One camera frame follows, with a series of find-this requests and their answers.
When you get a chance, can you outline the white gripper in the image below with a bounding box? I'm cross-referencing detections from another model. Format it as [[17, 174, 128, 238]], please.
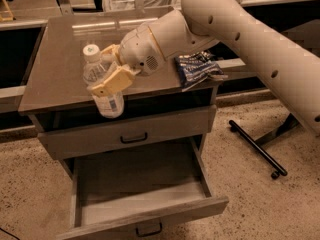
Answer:
[[87, 24, 165, 97]]

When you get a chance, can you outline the clear plastic water bottle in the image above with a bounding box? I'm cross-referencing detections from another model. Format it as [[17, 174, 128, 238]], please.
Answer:
[[83, 44, 124, 118]]

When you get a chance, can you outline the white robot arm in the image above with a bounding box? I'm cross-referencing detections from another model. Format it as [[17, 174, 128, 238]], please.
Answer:
[[88, 0, 320, 136]]

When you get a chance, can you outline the closed grey top drawer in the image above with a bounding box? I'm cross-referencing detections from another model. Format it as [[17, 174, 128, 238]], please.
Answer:
[[38, 105, 217, 160]]

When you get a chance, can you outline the grey drawer cabinet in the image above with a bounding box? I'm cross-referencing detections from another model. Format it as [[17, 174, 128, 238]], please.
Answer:
[[17, 6, 230, 240]]

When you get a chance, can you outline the open grey middle drawer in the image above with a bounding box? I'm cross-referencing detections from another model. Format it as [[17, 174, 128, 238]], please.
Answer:
[[57, 137, 228, 240]]

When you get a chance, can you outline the blue crumpled snack bag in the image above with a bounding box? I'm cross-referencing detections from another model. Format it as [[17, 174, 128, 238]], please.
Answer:
[[174, 50, 227, 91]]

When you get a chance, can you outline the yellow object at left edge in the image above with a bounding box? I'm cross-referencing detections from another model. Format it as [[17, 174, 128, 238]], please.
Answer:
[[0, 0, 14, 22]]

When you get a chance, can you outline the black wheeled stand base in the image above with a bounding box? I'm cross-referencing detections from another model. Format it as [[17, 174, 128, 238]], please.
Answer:
[[229, 114, 299, 179]]

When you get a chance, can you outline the black top drawer handle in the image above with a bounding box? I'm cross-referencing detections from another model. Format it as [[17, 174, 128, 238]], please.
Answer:
[[120, 132, 148, 144]]

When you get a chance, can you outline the black drawer handle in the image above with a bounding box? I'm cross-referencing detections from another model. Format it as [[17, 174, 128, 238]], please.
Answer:
[[135, 222, 163, 238], [120, 132, 148, 144]]

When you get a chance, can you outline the grey bench rail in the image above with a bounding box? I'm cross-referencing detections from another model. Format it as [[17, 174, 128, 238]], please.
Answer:
[[217, 58, 256, 80]]

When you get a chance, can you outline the black middle drawer handle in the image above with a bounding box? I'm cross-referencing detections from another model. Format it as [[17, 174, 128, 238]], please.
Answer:
[[135, 222, 163, 238]]

